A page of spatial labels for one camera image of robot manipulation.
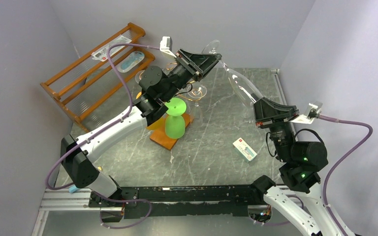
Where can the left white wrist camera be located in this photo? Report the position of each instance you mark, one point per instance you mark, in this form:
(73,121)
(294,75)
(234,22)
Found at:
(165,47)

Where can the wooden shelf rack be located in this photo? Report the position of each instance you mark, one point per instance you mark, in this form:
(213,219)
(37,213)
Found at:
(85,85)

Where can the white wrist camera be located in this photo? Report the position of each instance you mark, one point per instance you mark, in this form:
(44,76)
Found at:
(312,112)
(165,47)

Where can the green plastic wine glass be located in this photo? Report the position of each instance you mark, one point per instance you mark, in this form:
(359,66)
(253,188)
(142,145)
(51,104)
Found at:
(175,124)

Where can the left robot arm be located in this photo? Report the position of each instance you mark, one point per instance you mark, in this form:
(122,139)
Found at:
(157,88)

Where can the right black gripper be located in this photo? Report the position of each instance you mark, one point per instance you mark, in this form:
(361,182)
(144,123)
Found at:
(275,119)

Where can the small white red box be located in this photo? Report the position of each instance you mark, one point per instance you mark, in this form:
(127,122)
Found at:
(244,149)

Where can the clear wine glass front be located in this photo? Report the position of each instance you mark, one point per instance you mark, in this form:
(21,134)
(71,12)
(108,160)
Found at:
(243,87)

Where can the clear wine glass back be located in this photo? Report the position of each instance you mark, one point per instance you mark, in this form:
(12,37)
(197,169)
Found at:
(138,76)

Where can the clear wine glass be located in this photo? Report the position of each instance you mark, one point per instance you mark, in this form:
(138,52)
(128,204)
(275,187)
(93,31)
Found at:
(243,87)
(138,76)
(197,92)

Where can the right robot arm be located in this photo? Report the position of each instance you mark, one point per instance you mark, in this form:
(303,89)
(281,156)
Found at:
(302,162)

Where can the orange plastic wine glass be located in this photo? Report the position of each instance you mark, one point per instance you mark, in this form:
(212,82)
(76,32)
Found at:
(151,110)

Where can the gold wire glass rack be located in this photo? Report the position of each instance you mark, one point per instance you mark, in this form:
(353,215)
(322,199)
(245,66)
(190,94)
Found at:
(191,115)

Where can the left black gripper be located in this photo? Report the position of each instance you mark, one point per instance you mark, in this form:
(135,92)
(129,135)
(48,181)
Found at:
(197,66)

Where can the blue white packaged item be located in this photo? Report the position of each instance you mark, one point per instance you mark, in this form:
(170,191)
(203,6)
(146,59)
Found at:
(130,61)

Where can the blue highlighter pen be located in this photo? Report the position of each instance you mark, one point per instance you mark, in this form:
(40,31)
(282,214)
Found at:
(72,189)

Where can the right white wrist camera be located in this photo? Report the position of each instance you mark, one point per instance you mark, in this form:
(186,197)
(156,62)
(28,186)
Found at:
(312,112)

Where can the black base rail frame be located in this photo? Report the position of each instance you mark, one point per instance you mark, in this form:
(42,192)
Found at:
(136,202)

